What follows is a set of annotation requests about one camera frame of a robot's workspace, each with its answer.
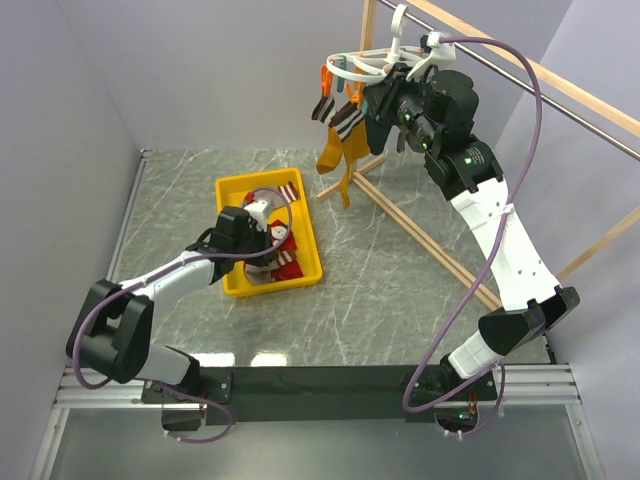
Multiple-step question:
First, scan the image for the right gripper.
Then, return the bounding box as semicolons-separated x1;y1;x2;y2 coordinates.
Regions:
362;62;439;153

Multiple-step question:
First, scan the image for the grey sock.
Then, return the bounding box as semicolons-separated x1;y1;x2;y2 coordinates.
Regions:
244;250;299;285

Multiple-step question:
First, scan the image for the white round clip hanger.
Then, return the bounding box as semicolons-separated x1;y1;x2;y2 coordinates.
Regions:
320;1;423;102

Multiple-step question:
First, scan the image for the mustard yellow sock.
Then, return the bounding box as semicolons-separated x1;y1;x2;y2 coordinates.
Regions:
330;102;370;208
311;94;342;175

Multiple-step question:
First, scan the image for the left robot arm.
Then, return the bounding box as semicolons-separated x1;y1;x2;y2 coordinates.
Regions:
66;198;275;402

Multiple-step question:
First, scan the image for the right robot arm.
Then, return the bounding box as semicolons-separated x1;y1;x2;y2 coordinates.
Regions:
364;63;580;399

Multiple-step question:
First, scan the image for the red white patterned sock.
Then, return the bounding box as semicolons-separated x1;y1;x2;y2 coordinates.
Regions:
270;220;297;251

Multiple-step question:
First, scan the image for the navy blue hanging sock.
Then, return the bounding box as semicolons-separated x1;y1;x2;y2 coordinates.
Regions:
365;115;404;155

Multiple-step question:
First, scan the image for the yellow plastic tray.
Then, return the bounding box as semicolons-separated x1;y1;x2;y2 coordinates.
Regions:
215;168;323;298

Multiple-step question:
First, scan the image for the black base bar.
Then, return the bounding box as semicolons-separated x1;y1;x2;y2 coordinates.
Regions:
140;364;506;431

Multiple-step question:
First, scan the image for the metal hanging rod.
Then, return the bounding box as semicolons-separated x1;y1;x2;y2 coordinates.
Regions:
382;0;640;161

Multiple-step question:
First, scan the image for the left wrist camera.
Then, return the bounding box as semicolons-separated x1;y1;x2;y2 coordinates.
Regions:
243;190;275;232

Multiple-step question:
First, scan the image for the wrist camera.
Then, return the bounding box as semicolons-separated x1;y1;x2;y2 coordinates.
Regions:
406;31;456;81
243;190;275;232

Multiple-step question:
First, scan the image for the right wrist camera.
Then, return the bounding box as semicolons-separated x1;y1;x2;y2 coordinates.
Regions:
406;31;456;81

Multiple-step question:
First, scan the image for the wooden rack frame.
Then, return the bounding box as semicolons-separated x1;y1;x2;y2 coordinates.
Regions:
315;0;640;311

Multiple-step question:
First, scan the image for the aluminium rail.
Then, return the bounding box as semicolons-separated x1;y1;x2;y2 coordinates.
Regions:
29;147;151;480

